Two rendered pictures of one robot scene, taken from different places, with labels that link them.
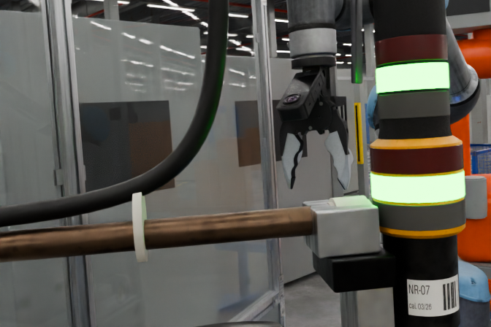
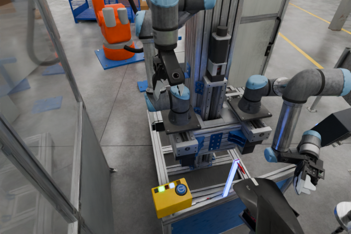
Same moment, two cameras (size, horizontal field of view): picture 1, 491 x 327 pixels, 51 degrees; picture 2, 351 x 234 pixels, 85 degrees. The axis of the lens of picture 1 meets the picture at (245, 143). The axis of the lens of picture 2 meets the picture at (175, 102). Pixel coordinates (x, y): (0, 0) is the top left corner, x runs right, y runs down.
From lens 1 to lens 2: 60 cm
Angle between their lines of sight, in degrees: 57
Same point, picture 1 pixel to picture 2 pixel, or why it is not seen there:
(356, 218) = not seen: outside the picture
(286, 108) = (176, 82)
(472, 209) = (110, 23)
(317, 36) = (175, 34)
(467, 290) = (187, 96)
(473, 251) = (114, 39)
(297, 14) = (165, 22)
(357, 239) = not seen: outside the picture
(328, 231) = not seen: outside the picture
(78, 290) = (49, 187)
